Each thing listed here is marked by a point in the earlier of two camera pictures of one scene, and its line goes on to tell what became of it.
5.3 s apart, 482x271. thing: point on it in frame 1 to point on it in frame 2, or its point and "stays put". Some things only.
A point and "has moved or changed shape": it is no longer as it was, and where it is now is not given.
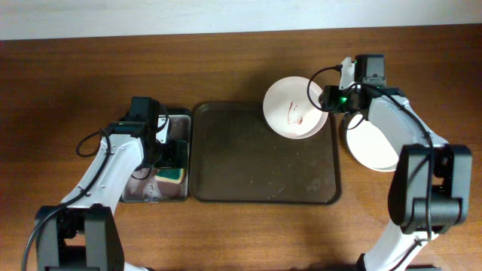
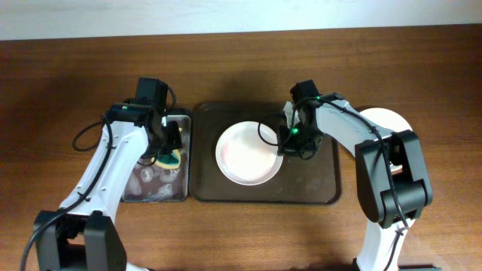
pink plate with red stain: [291, 108] to [246, 153]
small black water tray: [165, 184] stays put
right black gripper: [327, 100] to [292, 147]
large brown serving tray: [236, 157] stays put
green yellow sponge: [170, 175] has moved or changed shape
